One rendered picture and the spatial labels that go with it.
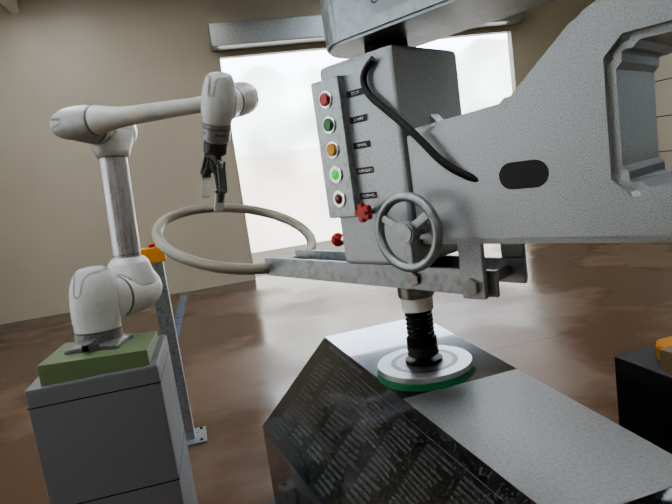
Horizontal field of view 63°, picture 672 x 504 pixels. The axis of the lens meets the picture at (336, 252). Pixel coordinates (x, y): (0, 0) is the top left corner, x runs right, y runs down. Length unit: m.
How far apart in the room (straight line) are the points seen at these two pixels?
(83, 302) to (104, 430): 0.42
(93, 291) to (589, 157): 1.58
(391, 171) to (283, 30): 6.89
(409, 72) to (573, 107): 0.34
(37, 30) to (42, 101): 0.88
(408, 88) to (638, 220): 0.47
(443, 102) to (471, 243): 0.32
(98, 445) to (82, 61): 6.65
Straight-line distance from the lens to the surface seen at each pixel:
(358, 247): 1.16
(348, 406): 1.41
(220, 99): 1.75
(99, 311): 2.01
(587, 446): 1.04
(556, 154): 0.92
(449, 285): 1.10
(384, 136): 1.08
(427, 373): 1.20
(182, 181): 7.86
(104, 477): 2.05
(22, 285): 8.30
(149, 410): 1.94
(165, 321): 3.06
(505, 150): 0.95
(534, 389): 1.25
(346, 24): 1.15
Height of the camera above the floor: 1.32
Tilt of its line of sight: 8 degrees down
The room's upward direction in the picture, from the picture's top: 8 degrees counter-clockwise
